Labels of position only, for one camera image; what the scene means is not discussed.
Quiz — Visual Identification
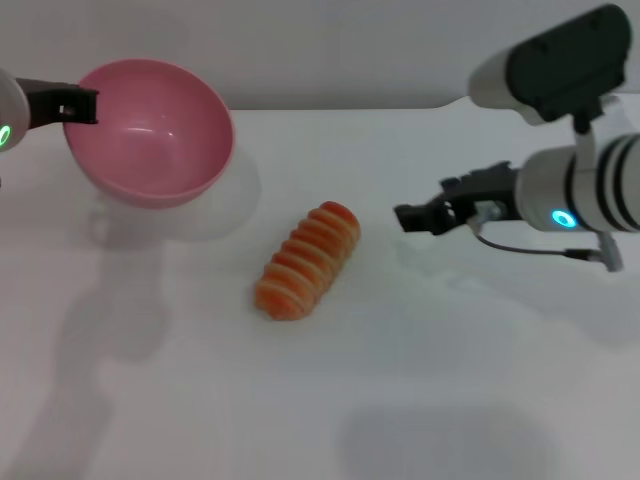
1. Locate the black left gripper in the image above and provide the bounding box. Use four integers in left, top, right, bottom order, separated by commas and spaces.
14, 77, 100, 130

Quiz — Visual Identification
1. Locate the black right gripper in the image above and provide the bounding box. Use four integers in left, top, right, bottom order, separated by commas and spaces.
393, 160, 522, 237

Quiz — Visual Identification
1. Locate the pink plastic bowl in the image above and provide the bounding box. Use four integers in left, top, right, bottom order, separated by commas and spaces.
62, 58, 236, 211

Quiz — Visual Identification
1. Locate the orange ridged bread loaf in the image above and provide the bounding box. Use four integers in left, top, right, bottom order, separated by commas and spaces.
254, 200, 362, 321

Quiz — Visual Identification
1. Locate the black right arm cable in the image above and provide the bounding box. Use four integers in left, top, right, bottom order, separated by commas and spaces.
468, 202, 624, 274

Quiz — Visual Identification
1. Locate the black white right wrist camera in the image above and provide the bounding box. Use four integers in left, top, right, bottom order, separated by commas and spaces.
467, 3, 633, 127

